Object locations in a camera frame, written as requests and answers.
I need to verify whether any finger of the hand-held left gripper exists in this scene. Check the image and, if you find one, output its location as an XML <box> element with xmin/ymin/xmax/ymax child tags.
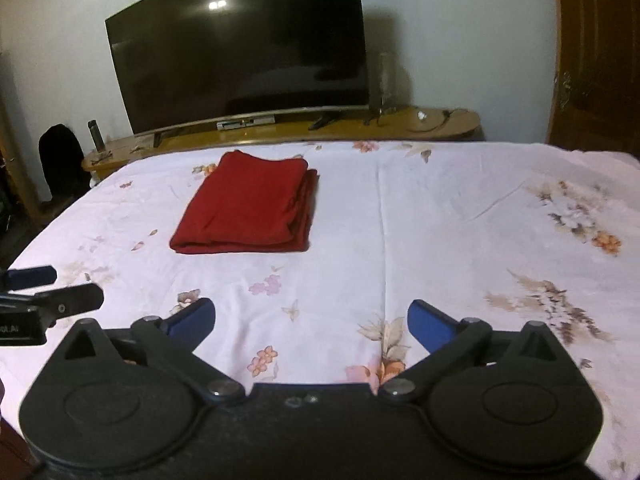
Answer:
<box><xmin>0</xmin><ymin>265</ymin><xmax>57</xmax><ymax>292</ymax></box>
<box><xmin>0</xmin><ymin>282</ymin><xmax>105</xmax><ymax>329</ymax></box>

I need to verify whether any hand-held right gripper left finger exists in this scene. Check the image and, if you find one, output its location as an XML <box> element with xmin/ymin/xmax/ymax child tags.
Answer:
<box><xmin>64</xmin><ymin>298</ymin><xmax>247</xmax><ymax>406</ymax></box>

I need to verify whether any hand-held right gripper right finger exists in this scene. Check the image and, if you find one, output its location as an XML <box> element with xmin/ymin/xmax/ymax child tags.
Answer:
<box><xmin>379</xmin><ymin>299</ymin><xmax>572</xmax><ymax>404</ymax></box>

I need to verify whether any red shirt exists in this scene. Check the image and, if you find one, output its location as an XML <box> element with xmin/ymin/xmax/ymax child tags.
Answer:
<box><xmin>169</xmin><ymin>150</ymin><xmax>319</xmax><ymax>255</ymax></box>

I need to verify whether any floral white bedsheet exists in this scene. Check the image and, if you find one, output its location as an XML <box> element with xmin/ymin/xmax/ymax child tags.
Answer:
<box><xmin>0</xmin><ymin>140</ymin><xmax>640</xmax><ymax>480</ymax></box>

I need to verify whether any dark rounded object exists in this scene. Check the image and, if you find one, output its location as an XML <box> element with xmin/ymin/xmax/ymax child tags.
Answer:
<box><xmin>38</xmin><ymin>123</ymin><xmax>87</xmax><ymax>202</ymax></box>

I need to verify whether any silver set-top box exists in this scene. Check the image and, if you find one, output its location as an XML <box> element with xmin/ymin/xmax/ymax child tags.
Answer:
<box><xmin>216</xmin><ymin>115</ymin><xmax>276</xmax><ymax>131</ymax></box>

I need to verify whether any wooden television stand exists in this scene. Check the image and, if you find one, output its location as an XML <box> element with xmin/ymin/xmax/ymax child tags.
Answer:
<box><xmin>81</xmin><ymin>106</ymin><xmax>482</xmax><ymax>181</ymax></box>

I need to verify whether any clear glass vase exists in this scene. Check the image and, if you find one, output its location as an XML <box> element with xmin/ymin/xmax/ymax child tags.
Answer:
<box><xmin>377</xmin><ymin>52</ymin><xmax>399</xmax><ymax>112</ymax></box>

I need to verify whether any black flat television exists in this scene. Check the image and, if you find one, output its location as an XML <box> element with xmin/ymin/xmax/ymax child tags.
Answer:
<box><xmin>104</xmin><ymin>0</ymin><xmax>372</xmax><ymax>137</ymax></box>

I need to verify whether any brown wooden door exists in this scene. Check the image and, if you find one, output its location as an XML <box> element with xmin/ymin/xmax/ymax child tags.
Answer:
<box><xmin>545</xmin><ymin>0</ymin><xmax>640</xmax><ymax>155</ymax></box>

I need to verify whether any dark cable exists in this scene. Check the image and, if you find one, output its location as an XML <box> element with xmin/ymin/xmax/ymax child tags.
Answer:
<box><xmin>404</xmin><ymin>107</ymin><xmax>467</xmax><ymax>134</ymax></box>

